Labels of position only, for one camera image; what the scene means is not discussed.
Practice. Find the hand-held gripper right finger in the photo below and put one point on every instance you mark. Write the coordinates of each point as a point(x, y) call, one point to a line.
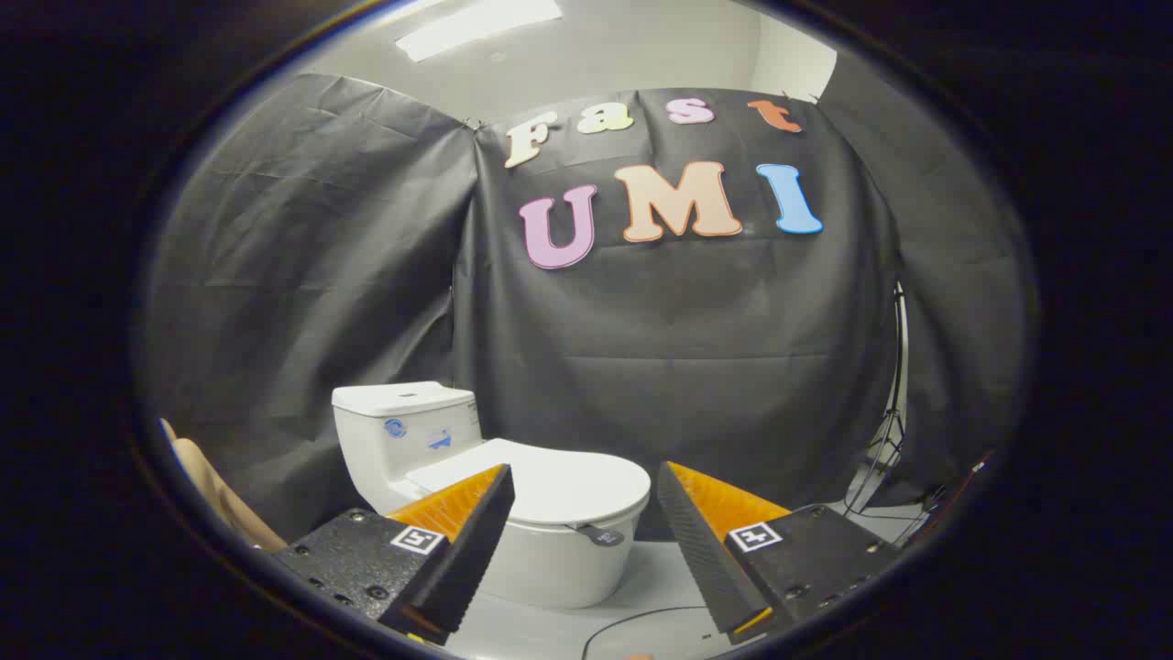
point(698, 550)

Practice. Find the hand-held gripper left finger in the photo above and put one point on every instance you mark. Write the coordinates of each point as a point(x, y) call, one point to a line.
point(476, 541)

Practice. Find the small black lid pull tag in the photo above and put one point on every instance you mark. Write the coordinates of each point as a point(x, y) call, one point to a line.
point(605, 535)

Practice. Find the white ceramic toilet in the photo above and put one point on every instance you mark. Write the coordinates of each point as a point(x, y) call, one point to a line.
point(403, 431)

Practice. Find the black backdrop cloth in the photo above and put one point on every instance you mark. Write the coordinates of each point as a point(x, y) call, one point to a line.
point(687, 348)

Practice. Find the beige curved object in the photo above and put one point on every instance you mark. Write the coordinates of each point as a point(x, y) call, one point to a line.
point(220, 495)

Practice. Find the thin metal tripod stand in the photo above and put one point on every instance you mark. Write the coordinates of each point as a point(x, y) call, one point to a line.
point(901, 367)

